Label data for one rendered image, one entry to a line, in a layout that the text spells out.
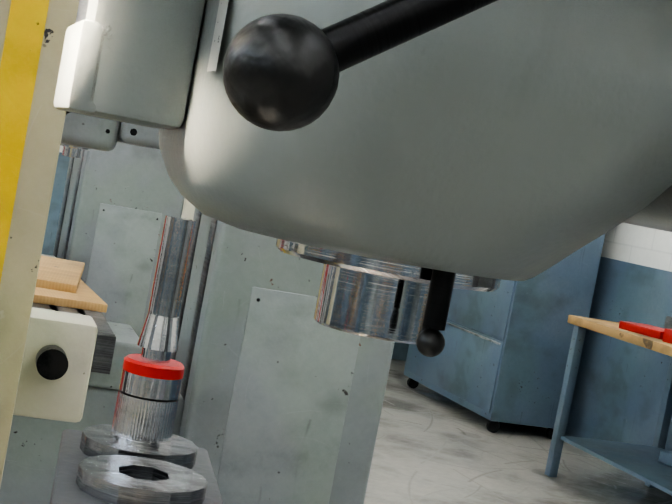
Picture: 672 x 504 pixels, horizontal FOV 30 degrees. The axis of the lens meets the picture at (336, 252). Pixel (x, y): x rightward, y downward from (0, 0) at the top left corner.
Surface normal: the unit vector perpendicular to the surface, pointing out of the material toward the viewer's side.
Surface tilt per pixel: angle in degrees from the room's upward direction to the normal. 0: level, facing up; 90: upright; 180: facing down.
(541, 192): 122
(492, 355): 90
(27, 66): 90
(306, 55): 74
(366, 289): 90
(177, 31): 90
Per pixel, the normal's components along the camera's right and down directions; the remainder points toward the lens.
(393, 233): 0.08, 0.66
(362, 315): -0.25, 0.00
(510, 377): 0.33, 0.11
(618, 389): -0.92, -0.15
